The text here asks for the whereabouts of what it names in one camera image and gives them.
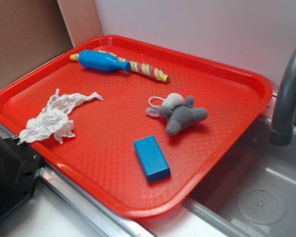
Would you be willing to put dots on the crumpled white paper towel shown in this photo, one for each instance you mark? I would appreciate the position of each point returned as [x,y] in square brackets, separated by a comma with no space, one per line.
[53,119]

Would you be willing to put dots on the grey faucet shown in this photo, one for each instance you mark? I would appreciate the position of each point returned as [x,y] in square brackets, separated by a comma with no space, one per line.
[284,114]

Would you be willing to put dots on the grey sink basin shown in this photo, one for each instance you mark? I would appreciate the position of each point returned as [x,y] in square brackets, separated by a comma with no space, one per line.
[251,162]

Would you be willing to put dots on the blue plastic toy bottle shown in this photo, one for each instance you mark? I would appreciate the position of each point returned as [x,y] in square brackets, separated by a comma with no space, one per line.
[102,61]

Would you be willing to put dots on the sink drain cover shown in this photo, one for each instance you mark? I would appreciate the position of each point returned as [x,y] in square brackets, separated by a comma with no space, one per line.
[261,206]

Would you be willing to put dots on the red plastic tray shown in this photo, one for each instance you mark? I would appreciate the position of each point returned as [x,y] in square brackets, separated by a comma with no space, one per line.
[101,158]

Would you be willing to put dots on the blue wooden block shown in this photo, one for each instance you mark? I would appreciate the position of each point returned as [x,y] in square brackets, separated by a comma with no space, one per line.
[152,159]

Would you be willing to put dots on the grey plush elephant toy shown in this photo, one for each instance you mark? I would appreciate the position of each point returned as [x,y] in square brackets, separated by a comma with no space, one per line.
[179,112]

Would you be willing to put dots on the brown cardboard panel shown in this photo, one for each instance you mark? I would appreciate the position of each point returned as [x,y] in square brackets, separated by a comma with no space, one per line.
[33,32]

